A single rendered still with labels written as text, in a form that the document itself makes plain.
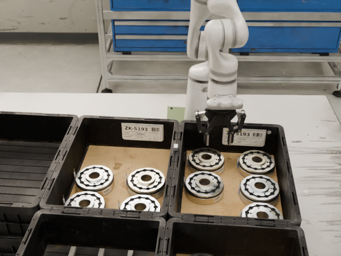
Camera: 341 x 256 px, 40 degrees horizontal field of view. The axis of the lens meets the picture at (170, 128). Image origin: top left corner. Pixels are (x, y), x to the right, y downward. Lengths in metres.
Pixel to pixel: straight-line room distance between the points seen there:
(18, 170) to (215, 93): 0.61
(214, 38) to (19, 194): 0.66
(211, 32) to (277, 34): 2.14
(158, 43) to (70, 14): 1.16
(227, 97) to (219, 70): 0.07
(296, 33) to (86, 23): 1.81
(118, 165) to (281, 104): 0.83
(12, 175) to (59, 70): 2.43
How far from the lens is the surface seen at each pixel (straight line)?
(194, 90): 1.57
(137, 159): 1.39
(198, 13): 1.42
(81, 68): 3.77
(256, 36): 3.22
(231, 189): 1.30
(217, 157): 1.35
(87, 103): 1.93
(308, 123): 1.85
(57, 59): 3.97
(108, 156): 1.41
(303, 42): 3.30
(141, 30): 3.18
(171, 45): 3.21
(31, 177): 1.38
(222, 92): 1.19
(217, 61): 1.15
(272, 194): 1.26
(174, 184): 1.15
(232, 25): 1.13
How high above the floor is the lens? 1.69
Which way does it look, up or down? 34 degrees down
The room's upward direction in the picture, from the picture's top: straight up
